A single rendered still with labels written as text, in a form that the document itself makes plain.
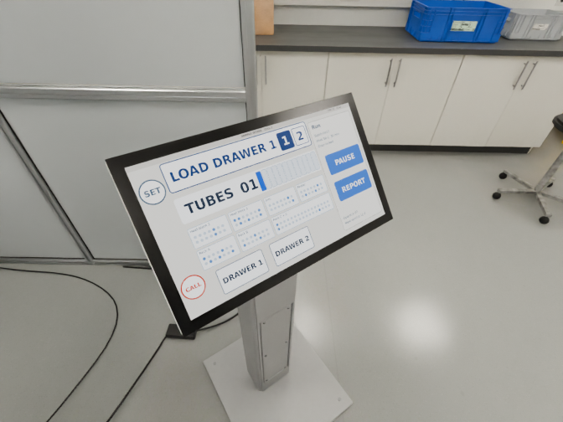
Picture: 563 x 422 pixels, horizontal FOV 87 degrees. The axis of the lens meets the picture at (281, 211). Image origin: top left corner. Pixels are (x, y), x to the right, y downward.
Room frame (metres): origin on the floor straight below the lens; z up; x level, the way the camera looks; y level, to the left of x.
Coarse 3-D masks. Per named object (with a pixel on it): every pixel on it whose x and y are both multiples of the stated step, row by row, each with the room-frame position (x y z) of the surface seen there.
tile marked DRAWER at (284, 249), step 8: (296, 232) 0.41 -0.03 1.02; (304, 232) 0.42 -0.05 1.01; (280, 240) 0.39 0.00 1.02; (288, 240) 0.40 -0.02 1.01; (296, 240) 0.40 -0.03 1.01; (304, 240) 0.41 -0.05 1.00; (312, 240) 0.41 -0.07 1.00; (272, 248) 0.37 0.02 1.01; (280, 248) 0.38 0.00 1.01; (288, 248) 0.39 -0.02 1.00; (296, 248) 0.39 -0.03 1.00; (304, 248) 0.40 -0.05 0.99; (272, 256) 0.36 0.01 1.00; (280, 256) 0.37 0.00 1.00; (288, 256) 0.37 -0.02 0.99; (296, 256) 0.38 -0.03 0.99; (280, 264) 0.36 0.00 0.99
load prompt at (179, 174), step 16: (288, 128) 0.55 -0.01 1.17; (304, 128) 0.57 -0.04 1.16; (240, 144) 0.49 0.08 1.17; (256, 144) 0.50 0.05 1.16; (272, 144) 0.52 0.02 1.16; (288, 144) 0.53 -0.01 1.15; (304, 144) 0.55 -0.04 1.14; (176, 160) 0.42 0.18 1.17; (192, 160) 0.43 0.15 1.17; (208, 160) 0.45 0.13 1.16; (224, 160) 0.46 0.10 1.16; (240, 160) 0.47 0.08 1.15; (256, 160) 0.48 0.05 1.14; (176, 176) 0.41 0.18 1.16; (192, 176) 0.42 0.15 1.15; (208, 176) 0.43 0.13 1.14; (176, 192) 0.39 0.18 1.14
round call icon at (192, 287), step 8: (200, 272) 0.31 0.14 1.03; (184, 280) 0.29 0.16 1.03; (192, 280) 0.29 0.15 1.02; (200, 280) 0.30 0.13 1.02; (184, 288) 0.28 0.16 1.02; (192, 288) 0.28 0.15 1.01; (200, 288) 0.29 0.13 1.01; (208, 288) 0.29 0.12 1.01; (184, 296) 0.27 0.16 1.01; (192, 296) 0.27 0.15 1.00; (200, 296) 0.28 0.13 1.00
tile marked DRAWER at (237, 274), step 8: (248, 256) 0.35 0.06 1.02; (256, 256) 0.35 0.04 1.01; (264, 256) 0.36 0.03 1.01; (232, 264) 0.33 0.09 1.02; (240, 264) 0.34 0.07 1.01; (248, 264) 0.34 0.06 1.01; (256, 264) 0.34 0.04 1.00; (264, 264) 0.35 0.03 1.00; (216, 272) 0.31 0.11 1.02; (224, 272) 0.32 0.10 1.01; (232, 272) 0.32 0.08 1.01; (240, 272) 0.32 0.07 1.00; (248, 272) 0.33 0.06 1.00; (256, 272) 0.33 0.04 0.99; (264, 272) 0.34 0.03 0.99; (224, 280) 0.31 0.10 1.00; (232, 280) 0.31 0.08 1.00; (240, 280) 0.31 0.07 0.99; (248, 280) 0.32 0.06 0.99; (224, 288) 0.30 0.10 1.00; (232, 288) 0.30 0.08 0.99
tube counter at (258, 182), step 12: (300, 156) 0.53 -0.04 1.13; (312, 156) 0.54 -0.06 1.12; (264, 168) 0.48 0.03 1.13; (276, 168) 0.49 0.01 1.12; (288, 168) 0.50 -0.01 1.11; (300, 168) 0.51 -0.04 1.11; (312, 168) 0.52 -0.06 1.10; (240, 180) 0.44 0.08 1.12; (252, 180) 0.45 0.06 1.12; (264, 180) 0.46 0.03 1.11; (276, 180) 0.47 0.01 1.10; (288, 180) 0.48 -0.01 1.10; (240, 192) 0.43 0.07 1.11; (252, 192) 0.44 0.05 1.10; (264, 192) 0.44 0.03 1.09
